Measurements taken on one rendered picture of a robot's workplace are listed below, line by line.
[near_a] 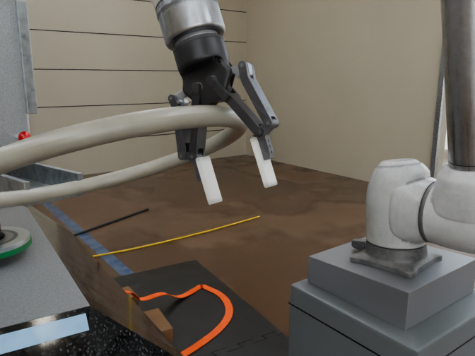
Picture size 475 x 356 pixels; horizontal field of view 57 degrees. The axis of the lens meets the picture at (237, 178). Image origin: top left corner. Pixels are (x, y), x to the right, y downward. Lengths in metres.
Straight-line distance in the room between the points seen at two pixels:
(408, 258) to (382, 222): 0.11
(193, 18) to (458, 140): 0.64
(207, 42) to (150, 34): 6.50
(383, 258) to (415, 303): 0.14
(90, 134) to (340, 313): 0.84
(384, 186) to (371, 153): 5.02
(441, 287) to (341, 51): 5.47
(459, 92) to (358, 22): 5.37
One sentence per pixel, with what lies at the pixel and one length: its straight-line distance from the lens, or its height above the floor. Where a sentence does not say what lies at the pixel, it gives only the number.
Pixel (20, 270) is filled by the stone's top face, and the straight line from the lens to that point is 1.33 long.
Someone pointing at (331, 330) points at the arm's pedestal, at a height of 0.73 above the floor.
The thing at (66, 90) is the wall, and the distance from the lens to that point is 6.63.
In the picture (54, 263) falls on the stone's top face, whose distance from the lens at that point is 1.33.
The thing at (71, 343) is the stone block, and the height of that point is 0.82.
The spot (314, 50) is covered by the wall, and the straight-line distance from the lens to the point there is 6.84.
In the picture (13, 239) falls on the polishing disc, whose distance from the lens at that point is 1.39.
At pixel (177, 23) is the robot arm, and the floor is 1.44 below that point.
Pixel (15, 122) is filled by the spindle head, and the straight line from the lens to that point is 1.30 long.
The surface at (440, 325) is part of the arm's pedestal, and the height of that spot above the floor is 0.80.
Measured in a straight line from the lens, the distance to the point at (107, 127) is 0.53.
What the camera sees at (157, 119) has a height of 1.32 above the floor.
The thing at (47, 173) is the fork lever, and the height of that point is 1.15.
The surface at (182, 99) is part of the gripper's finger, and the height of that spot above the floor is 1.34.
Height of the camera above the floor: 1.37
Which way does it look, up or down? 13 degrees down
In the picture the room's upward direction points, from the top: straight up
